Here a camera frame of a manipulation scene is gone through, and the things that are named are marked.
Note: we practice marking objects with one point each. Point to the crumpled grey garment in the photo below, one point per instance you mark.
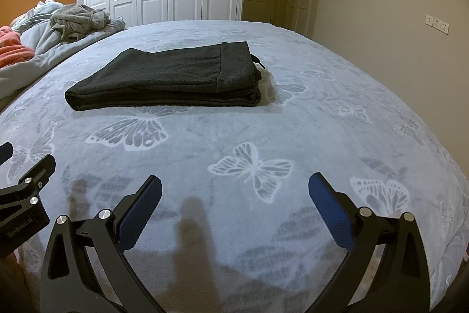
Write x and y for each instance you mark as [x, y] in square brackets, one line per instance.
[78, 18]

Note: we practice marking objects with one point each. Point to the light grey duvet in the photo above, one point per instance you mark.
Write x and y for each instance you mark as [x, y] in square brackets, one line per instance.
[47, 45]

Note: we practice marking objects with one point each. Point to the white wall socket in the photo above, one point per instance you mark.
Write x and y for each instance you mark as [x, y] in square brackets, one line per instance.
[444, 26]
[436, 22]
[429, 19]

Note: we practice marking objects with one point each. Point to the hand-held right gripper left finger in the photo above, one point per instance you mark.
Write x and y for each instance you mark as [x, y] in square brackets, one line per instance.
[141, 212]

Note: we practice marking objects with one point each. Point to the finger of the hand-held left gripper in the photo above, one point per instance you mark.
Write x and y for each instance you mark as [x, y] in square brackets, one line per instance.
[5, 152]
[40, 170]

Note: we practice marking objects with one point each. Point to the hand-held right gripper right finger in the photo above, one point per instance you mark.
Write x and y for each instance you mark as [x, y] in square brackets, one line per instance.
[329, 210]

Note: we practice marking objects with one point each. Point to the dark grey pants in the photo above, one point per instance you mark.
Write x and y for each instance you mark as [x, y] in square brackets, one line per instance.
[165, 78]

